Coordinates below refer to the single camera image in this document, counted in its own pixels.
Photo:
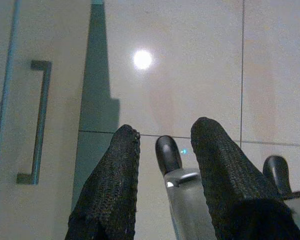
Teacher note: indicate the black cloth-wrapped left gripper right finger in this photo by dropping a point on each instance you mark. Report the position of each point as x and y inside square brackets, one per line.
[230, 180]

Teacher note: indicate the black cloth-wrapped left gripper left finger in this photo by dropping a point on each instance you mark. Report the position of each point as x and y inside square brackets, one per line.
[110, 190]

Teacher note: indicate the robot right foot silver black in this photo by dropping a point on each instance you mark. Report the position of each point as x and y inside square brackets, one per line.
[277, 172]

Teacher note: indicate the robot foot silver black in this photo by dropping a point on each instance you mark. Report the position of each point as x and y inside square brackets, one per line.
[187, 205]
[277, 172]

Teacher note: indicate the robot left foot silver black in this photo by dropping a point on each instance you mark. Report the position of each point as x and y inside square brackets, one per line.
[187, 205]

